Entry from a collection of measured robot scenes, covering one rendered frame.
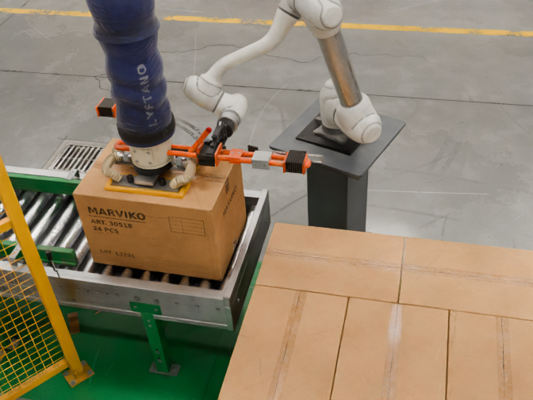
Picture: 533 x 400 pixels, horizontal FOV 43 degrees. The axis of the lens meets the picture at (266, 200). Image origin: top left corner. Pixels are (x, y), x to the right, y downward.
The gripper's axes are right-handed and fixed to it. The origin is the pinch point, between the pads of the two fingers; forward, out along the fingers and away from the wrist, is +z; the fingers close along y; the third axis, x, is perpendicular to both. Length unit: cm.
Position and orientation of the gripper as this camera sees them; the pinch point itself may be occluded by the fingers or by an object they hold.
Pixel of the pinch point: (212, 154)
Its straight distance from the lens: 270.2
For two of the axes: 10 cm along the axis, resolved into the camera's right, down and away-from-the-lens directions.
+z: -2.3, 6.3, -7.4
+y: 0.6, 7.7, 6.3
